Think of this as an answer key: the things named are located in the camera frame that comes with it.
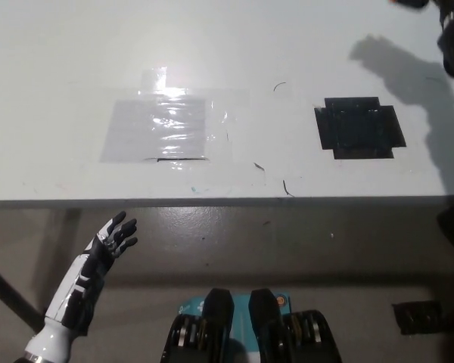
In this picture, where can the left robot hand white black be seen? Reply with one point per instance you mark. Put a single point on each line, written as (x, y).
(83, 280)

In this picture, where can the right robot hand black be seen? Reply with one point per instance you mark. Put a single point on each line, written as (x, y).
(412, 3)

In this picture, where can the black table leg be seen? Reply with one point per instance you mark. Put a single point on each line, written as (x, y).
(7, 291)

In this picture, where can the clear plastic taped sheet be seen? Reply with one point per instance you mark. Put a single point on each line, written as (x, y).
(136, 132)

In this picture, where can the black floor tape patch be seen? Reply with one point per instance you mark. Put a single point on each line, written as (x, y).
(416, 317)

